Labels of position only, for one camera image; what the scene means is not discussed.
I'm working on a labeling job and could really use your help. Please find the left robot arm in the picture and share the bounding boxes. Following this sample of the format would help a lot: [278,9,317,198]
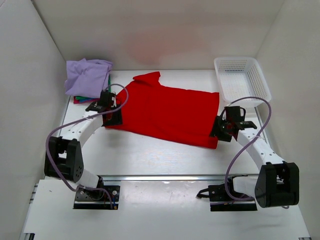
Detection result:
[44,90,122,199]

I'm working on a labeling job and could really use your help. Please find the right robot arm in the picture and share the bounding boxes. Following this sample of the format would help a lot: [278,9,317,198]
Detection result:
[210,106,300,208]

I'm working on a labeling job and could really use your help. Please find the blue folded t-shirt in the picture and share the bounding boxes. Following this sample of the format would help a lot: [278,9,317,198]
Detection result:
[76,97,96,103]

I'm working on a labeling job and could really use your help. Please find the lilac folded t-shirt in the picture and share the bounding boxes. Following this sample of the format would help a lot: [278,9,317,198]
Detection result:
[64,58,113,99]

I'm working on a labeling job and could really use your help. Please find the white plastic basket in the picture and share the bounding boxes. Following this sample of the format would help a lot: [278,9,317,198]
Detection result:
[214,56,272,108]

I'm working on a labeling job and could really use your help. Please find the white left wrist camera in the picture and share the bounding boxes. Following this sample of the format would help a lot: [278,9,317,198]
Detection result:
[110,92,117,108]

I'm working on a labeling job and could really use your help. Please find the aluminium table rail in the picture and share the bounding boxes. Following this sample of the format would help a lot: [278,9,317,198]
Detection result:
[102,174,225,182]

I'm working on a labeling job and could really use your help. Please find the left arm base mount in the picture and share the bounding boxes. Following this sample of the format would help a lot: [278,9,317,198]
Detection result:
[73,179,121,211]

